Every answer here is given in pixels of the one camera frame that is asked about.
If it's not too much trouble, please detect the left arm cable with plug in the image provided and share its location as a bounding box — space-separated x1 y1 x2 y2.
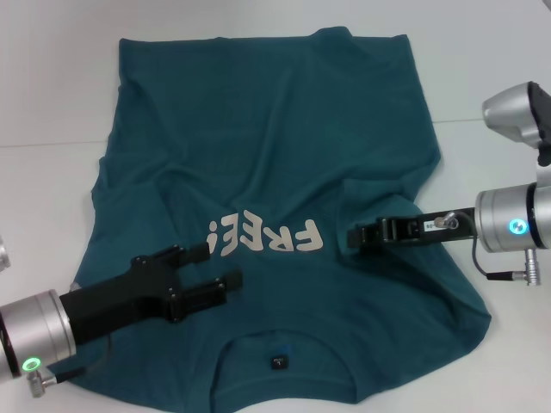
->
25 335 113 397

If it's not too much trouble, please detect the teal t-shirt with FREE print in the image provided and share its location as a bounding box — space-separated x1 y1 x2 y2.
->
49 25 492 413

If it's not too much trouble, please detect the arm cable with plug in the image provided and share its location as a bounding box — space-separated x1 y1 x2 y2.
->
25 335 113 397
471 238 542 286

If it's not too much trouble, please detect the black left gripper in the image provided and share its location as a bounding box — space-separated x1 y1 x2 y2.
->
59 243 245 345

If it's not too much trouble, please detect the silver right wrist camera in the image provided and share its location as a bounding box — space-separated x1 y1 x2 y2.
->
481 80 551 167

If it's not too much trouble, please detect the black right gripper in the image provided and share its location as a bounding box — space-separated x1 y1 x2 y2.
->
347 207 480 255

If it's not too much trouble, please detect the right arm cable with plug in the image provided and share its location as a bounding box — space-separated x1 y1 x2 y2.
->
471 238 542 286

